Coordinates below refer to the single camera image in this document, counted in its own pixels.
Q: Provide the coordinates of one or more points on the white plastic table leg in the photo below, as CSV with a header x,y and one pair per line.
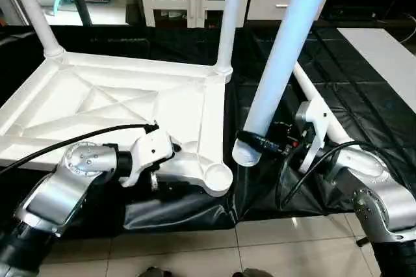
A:
x,y
318,105
286,56
36,10
229,17

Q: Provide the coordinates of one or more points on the black left robot foot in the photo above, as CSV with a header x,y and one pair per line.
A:
x,y
156,272

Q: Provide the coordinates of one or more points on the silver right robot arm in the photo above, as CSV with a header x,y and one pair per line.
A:
x,y
377,192

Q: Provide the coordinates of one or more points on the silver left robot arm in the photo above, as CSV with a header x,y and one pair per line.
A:
x,y
58,186

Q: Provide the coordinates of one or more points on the black work mat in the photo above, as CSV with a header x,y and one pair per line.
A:
x,y
260,186

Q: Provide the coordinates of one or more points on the white flat board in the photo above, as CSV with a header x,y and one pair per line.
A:
x,y
383,62

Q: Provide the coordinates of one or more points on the white plastic table top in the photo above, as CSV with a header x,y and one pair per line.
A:
x,y
117,101

